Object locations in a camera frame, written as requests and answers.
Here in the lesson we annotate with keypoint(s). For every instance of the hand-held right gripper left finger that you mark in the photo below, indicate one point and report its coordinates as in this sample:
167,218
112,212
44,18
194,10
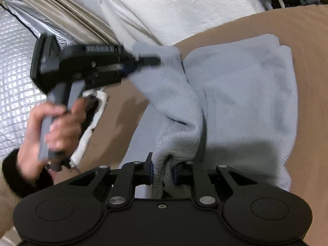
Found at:
149,170

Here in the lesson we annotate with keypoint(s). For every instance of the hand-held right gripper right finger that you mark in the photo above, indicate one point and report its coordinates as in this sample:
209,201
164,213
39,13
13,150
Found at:
180,176

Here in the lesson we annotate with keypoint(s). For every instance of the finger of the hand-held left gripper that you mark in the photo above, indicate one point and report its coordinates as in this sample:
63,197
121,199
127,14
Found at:
147,61

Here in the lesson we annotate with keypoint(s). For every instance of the light grey-blue sweater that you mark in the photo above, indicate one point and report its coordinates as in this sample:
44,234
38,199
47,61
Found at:
230,94

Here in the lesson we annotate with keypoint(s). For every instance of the person's left forearm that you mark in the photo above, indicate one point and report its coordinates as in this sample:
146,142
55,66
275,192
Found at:
15,166

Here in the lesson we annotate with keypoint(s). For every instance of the person's left hand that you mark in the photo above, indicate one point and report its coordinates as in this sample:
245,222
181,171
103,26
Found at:
66,130

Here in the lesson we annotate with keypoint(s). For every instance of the white folded garment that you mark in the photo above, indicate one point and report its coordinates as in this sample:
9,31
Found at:
96,112

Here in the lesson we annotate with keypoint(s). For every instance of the silver quilted insulation panel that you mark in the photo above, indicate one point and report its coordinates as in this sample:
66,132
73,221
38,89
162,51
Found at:
15,69

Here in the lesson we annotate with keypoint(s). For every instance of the white buttoned coat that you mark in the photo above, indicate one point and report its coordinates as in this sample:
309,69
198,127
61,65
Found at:
179,5

